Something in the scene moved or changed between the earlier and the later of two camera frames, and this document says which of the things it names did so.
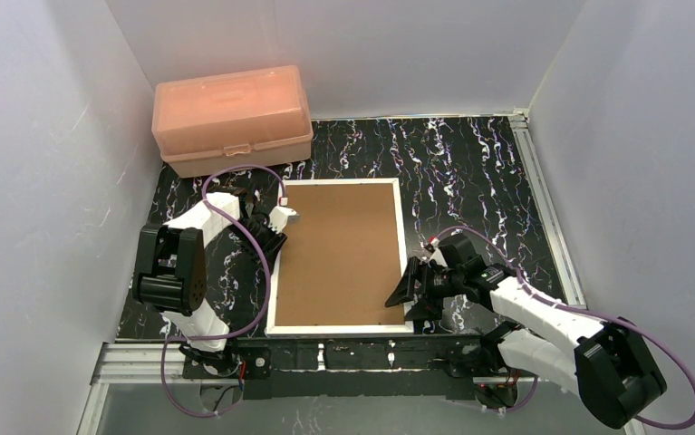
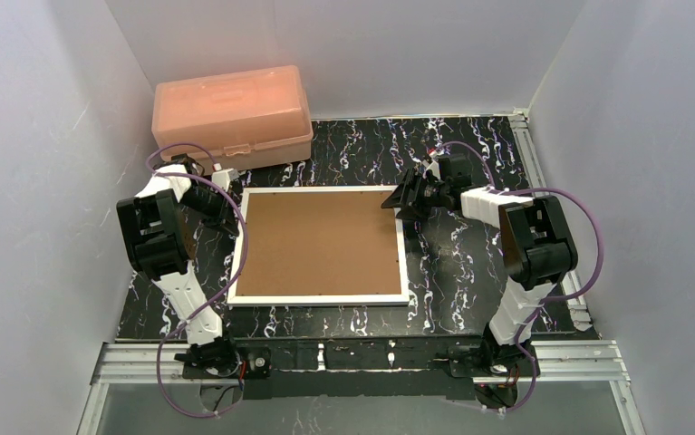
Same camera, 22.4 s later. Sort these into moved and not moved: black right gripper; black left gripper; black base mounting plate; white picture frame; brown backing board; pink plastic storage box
Moved: brown backing board; black left gripper; black right gripper; white picture frame
Not moved: black base mounting plate; pink plastic storage box
